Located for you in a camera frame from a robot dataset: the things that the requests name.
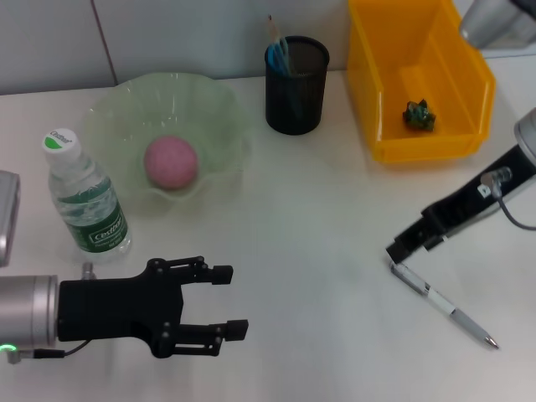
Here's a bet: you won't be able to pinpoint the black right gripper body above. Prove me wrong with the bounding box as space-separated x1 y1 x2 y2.
420 143 536 243

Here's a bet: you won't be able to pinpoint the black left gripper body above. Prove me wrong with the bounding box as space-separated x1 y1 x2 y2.
57 258 188 360

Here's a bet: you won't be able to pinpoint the white silver pen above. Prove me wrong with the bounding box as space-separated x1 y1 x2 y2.
388 259 502 351

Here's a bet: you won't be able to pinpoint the green plastic wrapper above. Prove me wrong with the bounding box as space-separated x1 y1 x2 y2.
401 99 436 131

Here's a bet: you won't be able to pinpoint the clear green-label water bottle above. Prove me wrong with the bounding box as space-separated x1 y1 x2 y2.
40 127 132 265

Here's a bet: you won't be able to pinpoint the pink peach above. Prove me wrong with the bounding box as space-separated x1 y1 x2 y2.
144 135 198 190

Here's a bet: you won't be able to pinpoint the blue teal scissors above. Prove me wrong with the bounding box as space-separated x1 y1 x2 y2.
266 38 305 121

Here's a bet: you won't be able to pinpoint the clear plastic ruler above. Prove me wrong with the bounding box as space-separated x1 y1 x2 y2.
266 14 288 72

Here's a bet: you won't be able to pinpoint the black mesh pen holder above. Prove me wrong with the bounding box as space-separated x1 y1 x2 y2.
263 35 331 136

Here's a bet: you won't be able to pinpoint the green glass fruit plate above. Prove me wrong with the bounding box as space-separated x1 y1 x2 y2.
80 71 255 206

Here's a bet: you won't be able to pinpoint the yellow plastic bin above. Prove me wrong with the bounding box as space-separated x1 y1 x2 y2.
345 0 497 163

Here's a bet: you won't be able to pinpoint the left arm cable with connector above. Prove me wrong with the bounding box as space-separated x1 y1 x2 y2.
4 338 91 366

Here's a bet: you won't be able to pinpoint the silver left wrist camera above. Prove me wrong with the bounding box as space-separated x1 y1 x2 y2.
0 169 22 269

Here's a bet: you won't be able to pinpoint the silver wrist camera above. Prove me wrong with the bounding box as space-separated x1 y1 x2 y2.
0 169 22 269
458 0 536 52

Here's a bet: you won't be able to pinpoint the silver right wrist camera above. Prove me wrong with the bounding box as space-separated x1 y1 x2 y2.
458 0 536 52

